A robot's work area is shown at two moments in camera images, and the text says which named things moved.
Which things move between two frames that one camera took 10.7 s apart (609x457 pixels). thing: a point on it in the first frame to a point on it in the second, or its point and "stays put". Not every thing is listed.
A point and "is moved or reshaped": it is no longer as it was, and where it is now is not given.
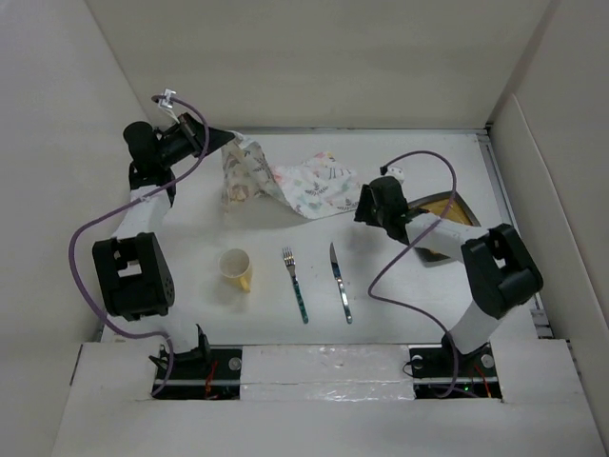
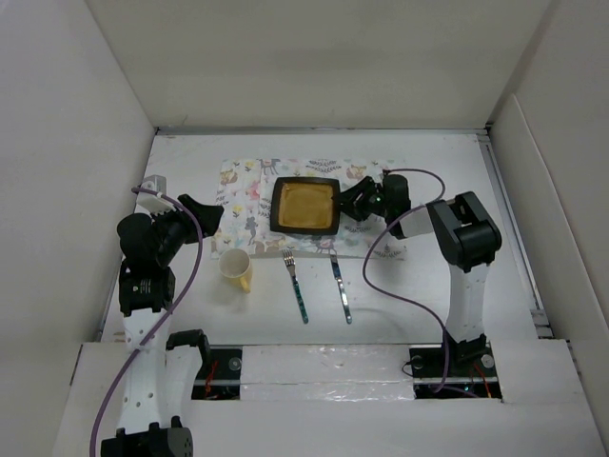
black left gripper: x=191 y=130 to x=186 y=220
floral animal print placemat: x=310 y=187 to x=245 y=191
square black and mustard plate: x=446 y=206 is moved or reshaped
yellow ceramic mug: x=235 y=267 stays put
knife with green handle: x=346 y=307 stays put
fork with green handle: x=289 y=261 stays put
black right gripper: x=363 y=209 stays put
